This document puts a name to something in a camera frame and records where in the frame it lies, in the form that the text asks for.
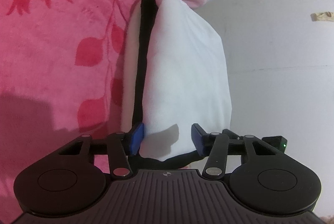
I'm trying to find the pink floral fleece blanket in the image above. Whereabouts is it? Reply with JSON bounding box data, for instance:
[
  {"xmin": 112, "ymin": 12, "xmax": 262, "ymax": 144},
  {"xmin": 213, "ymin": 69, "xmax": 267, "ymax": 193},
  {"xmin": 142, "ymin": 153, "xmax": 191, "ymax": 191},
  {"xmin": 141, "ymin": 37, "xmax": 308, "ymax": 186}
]
[{"xmin": 1, "ymin": 0, "xmax": 138, "ymax": 223}]

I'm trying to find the white sweatshirt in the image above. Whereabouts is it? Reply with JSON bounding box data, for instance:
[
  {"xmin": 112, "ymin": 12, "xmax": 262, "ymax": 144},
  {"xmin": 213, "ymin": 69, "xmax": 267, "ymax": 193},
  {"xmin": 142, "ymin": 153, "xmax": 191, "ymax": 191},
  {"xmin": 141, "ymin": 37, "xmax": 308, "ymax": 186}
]
[{"xmin": 140, "ymin": 0, "xmax": 232, "ymax": 161}]

